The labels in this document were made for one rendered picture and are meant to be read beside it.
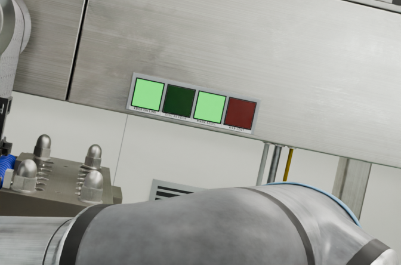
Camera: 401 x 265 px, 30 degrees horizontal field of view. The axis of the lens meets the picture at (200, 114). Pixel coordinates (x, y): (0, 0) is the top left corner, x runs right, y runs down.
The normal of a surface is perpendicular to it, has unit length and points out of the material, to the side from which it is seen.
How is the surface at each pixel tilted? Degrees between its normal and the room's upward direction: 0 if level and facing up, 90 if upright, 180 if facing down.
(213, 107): 90
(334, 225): 29
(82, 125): 90
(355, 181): 90
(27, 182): 90
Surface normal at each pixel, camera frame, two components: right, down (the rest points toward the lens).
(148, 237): -0.09, -0.64
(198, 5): 0.14, 0.08
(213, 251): 0.13, -0.48
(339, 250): 0.10, -0.73
